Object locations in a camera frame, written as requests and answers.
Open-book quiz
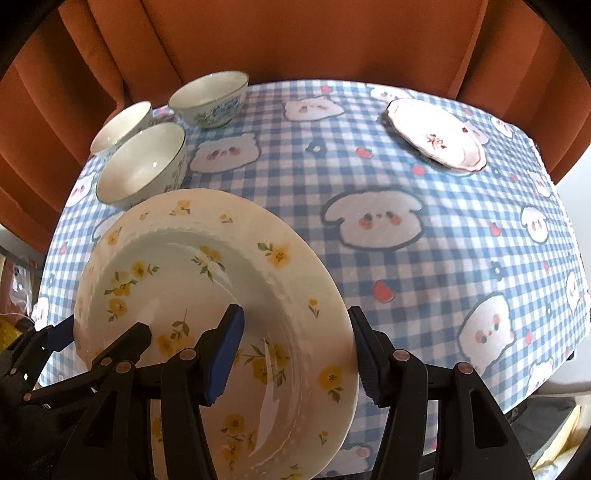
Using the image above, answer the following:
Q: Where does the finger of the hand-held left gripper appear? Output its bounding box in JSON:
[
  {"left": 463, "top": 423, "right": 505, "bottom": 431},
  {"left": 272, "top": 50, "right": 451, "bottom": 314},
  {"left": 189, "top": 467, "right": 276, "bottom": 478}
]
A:
[
  {"left": 25, "top": 323, "right": 153, "bottom": 407},
  {"left": 14, "top": 315, "right": 75, "bottom": 374}
]

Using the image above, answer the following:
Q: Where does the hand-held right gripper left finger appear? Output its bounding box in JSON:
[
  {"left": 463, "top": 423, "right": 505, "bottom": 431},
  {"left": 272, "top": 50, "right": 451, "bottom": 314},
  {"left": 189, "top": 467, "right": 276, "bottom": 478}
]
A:
[{"left": 60, "top": 305, "right": 245, "bottom": 480}]

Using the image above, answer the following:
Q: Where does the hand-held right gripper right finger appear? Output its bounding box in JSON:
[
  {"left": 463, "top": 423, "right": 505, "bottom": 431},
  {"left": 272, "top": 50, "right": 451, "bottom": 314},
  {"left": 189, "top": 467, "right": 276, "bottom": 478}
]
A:
[{"left": 348, "top": 307, "right": 527, "bottom": 480}]

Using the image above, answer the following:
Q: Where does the yellow floral plate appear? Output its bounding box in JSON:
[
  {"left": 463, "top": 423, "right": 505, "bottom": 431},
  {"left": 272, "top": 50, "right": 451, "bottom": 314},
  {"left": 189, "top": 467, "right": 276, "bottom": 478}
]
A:
[{"left": 74, "top": 188, "right": 360, "bottom": 480}]

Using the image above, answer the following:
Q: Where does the white blue floral bowl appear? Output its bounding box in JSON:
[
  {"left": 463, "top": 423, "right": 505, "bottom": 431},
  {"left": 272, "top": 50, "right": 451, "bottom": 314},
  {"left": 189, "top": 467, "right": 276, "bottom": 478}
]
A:
[
  {"left": 90, "top": 100, "right": 153, "bottom": 158},
  {"left": 95, "top": 122, "right": 188, "bottom": 208},
  {"left": 168, "top": 70, "right": 250, "bottom": 129}
]

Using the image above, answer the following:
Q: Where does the white plate red flower pattern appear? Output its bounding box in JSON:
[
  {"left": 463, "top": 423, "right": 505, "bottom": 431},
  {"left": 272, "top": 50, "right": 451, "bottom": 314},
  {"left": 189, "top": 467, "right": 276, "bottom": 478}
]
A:
[{"left": 385, "top": 98, "right": 489, "bottom": 175}]

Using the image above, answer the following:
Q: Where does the cluttered storage shelf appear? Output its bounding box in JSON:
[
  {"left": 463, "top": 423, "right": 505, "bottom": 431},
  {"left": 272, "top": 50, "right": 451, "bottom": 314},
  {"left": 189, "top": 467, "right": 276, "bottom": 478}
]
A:
[{"left": 0, "top": 231, "right": 47, "bottom": 342}]

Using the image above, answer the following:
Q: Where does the blue checked animal print tablecloth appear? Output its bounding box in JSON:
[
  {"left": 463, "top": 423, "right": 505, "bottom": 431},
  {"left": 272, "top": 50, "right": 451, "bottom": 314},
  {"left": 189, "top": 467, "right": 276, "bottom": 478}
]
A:
[{"left": 34, "top": 80, "right": 591, "bottom": 480}]

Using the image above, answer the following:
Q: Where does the dark cloth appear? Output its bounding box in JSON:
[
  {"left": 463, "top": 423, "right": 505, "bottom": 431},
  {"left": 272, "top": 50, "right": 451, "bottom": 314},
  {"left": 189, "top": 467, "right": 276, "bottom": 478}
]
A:
[{"left": 505, "top": 381, "right": 591, "bottom": 472}]

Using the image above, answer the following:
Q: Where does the orange curtain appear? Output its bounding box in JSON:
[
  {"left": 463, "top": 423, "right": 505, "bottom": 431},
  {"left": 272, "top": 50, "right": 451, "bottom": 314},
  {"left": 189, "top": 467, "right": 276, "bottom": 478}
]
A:
[{"left": 0, "top": 0, "right": 591, "bottom": 259}]

